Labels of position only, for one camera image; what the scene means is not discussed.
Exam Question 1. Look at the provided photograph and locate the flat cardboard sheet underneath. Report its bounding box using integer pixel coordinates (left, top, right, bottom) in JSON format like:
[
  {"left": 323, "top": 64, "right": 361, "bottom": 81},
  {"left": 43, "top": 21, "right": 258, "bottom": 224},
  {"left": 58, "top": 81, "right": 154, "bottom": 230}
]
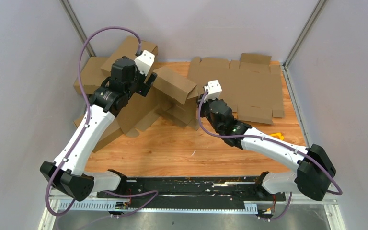
[{"left": 187, "top": 53, "right": 285, "bottom": 124}]

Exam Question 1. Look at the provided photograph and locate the right aluminium corner post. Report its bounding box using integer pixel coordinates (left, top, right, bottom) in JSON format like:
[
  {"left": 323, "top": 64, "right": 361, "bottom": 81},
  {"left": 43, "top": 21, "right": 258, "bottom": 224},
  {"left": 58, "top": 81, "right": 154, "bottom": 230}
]
[{"left": 283, "top": 0, "right": 328, "bottom": 68}]

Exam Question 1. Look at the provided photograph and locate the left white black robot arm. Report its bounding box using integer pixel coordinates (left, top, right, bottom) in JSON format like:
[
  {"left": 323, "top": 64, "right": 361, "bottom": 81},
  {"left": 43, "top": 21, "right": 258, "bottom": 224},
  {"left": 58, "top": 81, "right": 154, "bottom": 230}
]
[{"left": 40, "top": 52, "right": 157, "bottom": 201}]

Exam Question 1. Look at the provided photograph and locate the yellow triangle piece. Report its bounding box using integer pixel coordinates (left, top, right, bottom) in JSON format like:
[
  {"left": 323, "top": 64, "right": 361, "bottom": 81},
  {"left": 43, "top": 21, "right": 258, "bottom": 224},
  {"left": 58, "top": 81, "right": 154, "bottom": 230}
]
[{"left": 270, "top": 133, "right": 284, "bottom": 140}]

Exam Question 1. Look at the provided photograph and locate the aluminium corner post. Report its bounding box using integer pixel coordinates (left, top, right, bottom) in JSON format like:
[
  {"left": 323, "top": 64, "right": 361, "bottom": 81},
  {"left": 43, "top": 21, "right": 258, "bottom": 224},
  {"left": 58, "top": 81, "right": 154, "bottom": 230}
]
[
  {"left": 59, "top": 0, "right": 88, "bottom": 44},
  {"left": 283, "top": 0, "right": 328, "bottom": 68}
]

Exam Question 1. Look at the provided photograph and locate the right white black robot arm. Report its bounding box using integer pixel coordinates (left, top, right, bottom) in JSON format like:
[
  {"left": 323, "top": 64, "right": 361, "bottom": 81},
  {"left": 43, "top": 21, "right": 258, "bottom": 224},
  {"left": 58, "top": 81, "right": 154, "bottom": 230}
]
[{"left": 197, "top": 97, "right": 342, "bottom": 201}]

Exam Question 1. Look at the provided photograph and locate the cardboard box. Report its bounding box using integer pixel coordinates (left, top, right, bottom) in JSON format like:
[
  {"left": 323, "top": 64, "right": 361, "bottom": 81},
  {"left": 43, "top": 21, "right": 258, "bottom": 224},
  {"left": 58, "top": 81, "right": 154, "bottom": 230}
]
[
  {"left": 70, "top": 114, "right": 123, "bottom": 154},
  {"left": 116, "top": 67, "right": 199, "bottom": 134},
  {"left": 101, "top": 36, "right": 158, "bottom": 77},
  {"left": 80, "top": 57, "right": 109, "bottom": 95}
]

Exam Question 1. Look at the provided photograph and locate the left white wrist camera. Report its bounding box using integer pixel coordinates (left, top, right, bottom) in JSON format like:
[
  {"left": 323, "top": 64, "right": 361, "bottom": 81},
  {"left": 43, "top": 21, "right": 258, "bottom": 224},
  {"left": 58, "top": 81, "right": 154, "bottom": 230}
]
[{"left": 134, "top": 50, "right": 155, "bottom": 76}]

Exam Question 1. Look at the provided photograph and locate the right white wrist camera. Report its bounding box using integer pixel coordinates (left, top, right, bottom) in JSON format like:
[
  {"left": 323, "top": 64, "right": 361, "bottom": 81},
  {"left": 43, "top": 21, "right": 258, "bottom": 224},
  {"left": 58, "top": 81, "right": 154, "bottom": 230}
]
[{"left": 203, "top": 80, "right": 222, "bottom": 102}]

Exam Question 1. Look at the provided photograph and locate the aluminium slotted rail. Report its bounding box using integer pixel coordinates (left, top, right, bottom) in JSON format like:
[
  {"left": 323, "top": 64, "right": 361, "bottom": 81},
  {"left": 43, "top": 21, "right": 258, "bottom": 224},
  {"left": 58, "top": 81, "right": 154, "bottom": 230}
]
[{"left": 49, "top": 178, "right": 259, "bottom": 215}]

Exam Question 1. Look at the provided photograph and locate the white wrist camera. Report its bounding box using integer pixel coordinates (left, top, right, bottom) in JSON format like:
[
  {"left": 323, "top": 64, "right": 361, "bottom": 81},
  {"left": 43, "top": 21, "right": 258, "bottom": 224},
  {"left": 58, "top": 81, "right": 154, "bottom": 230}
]
[
  {"left": 134, "top": 50, "right": 155, "bottom": 76},
  {"left": 203, "top": 80, "right": 222, "bottom": 102}
]

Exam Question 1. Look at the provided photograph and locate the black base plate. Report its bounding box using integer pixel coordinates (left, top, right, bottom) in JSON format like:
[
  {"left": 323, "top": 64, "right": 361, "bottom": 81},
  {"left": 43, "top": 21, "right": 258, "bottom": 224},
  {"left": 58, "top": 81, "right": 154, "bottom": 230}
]
[{"left": 114, "top": 176, "right": 287, "bottom": 210}]

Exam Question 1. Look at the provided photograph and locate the left aluminium corner post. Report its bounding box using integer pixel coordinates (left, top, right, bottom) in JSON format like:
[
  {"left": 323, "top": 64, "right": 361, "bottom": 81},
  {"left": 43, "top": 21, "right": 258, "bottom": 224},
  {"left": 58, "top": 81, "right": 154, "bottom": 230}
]
[{"left": 59, "top": 0, "right": 88, "bottom": 44}]

